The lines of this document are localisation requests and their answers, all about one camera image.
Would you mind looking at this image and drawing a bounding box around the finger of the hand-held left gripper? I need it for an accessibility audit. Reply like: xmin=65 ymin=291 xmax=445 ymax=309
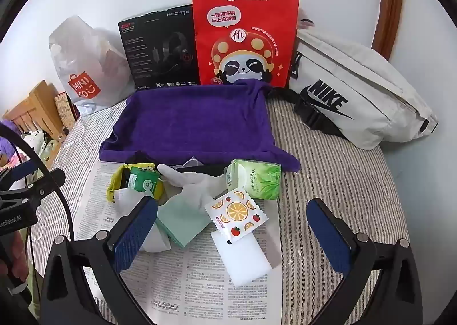
xmin=21 ymin=169 xmax=67 ymax=204
xmin=0 ymin=160 xmax=41 ymax=188

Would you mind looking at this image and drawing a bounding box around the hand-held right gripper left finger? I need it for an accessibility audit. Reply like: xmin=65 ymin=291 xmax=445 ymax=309
xmin=39 ymin=196 xmax=159 ymax=325

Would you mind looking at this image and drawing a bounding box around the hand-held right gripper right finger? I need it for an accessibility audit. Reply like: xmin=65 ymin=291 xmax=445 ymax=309
xmin=306 ymin=197 xmax=424 ymax=325

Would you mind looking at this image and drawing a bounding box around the clear plastic bag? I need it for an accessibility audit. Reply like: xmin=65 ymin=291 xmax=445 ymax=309
xmin=114 ymin=187 xmax=173 ymax=253

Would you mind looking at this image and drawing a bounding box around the white glove with green cuff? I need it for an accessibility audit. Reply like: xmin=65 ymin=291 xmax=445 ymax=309
xmin=156 ymin=164 xmax=229 ymax=249

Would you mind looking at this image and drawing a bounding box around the white sponge block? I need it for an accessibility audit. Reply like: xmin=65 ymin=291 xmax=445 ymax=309
xmin=211 ymin=230 xmax=282 ymax=288

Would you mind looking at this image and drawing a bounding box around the green tissue packet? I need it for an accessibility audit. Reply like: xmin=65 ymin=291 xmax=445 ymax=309
xmin=224 ymin=159 xmax=282 ymax=201

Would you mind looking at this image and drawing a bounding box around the fruit-print wipe packet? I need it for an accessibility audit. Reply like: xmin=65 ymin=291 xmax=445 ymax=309
xmin=204 ymin=187 xmax=269 ymax=245

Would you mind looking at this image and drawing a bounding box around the black watch strap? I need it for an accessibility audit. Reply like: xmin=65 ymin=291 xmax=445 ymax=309
xmin=171 ymin=164 xmax=230 ymax=178

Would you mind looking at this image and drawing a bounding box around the purple cloth tray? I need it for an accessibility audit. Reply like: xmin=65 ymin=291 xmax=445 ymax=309
xmin=99 ymin=79 xmax=302 ymax=173

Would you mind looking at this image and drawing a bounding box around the person's left hand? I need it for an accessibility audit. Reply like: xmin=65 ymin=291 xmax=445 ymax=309
xmin=0 ymin=234 xmax=30 ymax=284

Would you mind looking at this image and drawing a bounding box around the white floral bedding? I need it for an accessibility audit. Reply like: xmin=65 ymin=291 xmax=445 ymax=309
xmin=19 ymin=130 xmax=62 ymax=170

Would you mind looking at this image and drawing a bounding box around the purple fluffy cloth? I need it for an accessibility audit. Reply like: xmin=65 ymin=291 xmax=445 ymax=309
xmin=0 ymin=119 xmax=18 ymax=168

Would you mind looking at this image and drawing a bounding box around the striped bed sheet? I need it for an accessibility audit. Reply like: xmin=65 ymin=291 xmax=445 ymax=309
xmin=27 ymin=95 xmax=411 ymax=325

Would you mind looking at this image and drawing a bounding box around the wooden furniture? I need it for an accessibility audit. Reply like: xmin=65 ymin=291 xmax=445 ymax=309
xmin=3 ymin=80 xmax=67 ymax=142

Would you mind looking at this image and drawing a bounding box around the newspaper sheet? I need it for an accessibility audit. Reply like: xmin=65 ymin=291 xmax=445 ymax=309
xmin=80 ymin=161 xmax=282 ymax=325

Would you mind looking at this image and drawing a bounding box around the patterned cardboard box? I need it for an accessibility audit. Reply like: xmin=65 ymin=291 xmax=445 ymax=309
xmin=54 ymin=92 xmax=77 ymax=129

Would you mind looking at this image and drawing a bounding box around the white plastic shopping bag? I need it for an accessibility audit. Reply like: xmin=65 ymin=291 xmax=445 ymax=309
xmin=48 ymin=15 xmax=134 ymax=115

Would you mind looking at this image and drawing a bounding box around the white waist bag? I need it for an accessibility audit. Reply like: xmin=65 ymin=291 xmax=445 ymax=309
xmin=268 ymin=20 xmax=439 ymax=150

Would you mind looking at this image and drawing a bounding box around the black headphone box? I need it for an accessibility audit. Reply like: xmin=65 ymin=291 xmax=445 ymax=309
xmin=118 ymin=5 xmax=200 ymax=89

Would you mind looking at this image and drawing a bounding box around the red paper bag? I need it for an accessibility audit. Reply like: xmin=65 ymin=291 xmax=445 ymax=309
xmin=191 ymin=0 xmax=300 ymax=90

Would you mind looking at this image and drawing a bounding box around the brown wooden door frame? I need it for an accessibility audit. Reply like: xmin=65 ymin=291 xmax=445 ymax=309
xmin=371 ymin=0 xmax=404 ymax=61

